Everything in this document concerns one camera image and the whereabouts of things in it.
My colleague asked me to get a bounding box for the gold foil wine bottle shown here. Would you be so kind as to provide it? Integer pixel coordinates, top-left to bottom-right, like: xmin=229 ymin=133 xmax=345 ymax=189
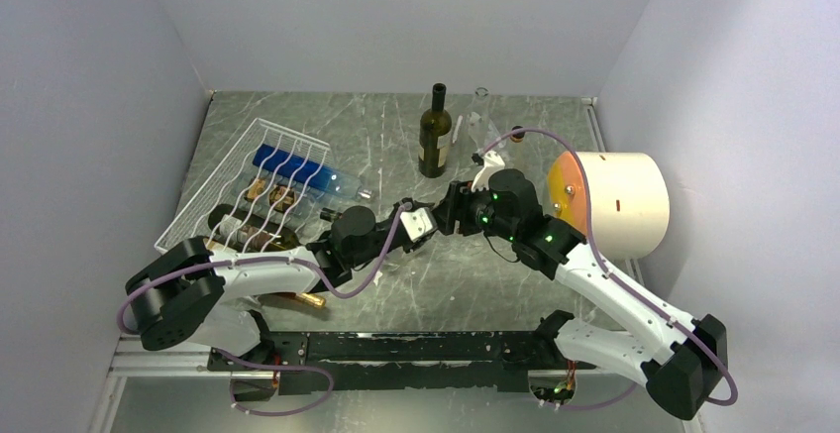
xmin=272 ymin=292 xmax=326 ymax=309

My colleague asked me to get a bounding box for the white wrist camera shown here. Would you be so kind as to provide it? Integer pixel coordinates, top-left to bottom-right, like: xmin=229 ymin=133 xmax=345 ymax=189
xmin=471 ymin=151 xmax=505 ymax=192
xmin=399 ymin=207 xmax=437 ymax=243

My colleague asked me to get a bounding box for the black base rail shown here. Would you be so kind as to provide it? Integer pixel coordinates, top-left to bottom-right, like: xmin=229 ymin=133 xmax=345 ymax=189
xmin=207 ymin=331 xmax=570 ymax=395

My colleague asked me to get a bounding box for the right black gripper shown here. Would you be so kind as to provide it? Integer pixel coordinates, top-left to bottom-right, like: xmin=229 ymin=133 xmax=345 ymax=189
xmin=429 ymin=176 xmax=519 ymax=242

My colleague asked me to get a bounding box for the clear amber liquor bottle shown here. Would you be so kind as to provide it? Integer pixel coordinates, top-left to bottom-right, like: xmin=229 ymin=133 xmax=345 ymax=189
xmin=509 ymin=126 xmax=526 ymax=144

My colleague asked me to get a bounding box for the aluminium frame rail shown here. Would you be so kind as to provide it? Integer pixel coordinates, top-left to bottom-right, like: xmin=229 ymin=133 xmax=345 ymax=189
xmin=88 ymin=331 xmax=218 ymax=433

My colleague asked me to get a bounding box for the small dark capped bottle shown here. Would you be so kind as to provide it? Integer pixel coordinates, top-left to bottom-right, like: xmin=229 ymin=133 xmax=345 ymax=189
xmin=243 ymin=177 xmax=343 ymax=223

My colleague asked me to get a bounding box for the dark green wine bottle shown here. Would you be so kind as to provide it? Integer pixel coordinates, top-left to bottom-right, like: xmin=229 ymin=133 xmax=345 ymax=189
xmin=418 ymin=83 xmax=453 ymax=178

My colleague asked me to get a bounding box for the white wire wine rack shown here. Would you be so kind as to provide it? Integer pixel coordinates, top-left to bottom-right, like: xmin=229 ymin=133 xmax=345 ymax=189
xmin=155 ymin=118 xmax=333 ymax=254

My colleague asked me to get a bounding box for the white pink capped pen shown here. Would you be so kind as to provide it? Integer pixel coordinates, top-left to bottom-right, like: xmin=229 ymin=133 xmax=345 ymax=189
xmin=452 ymin=115 xmax=464 ymax=146

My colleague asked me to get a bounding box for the blue clear bottle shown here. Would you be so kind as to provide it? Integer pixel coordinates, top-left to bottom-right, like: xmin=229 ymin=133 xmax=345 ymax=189
xmin=252 ymin=144 xmax=375 ymax=200

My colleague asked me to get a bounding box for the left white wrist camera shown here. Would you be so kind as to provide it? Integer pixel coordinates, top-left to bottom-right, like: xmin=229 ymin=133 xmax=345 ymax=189
xmin=399 ymin=207 xmax=437 ymax=243

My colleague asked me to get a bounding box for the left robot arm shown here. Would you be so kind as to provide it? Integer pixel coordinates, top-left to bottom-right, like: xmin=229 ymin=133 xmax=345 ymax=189
xmin=117 ymin=199 xmax=437 ymax=370

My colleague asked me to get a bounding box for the clear glass flask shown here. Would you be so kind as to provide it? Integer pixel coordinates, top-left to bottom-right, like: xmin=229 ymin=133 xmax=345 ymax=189
xmin=469 ymin=87 xmax=490 ymax=118

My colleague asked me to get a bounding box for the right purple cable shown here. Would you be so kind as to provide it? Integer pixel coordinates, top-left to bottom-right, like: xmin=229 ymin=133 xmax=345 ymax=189
xmin=475 ymin=128 xmax=740 ymax=413

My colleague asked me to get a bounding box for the white cylinder orange face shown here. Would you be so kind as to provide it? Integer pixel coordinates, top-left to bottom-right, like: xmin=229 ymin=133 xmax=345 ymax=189
xmin=543 ymin=152 xmax=670 ymax=261

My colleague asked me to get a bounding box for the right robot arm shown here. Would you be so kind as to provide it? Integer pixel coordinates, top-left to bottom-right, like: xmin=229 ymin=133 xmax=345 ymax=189
xmin=432 ymin=169 xmax=728 ymax=420

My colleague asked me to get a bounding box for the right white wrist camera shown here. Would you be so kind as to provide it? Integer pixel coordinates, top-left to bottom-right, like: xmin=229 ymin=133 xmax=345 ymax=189
xmin=471 ymin=151 xmax=505 ymax=192

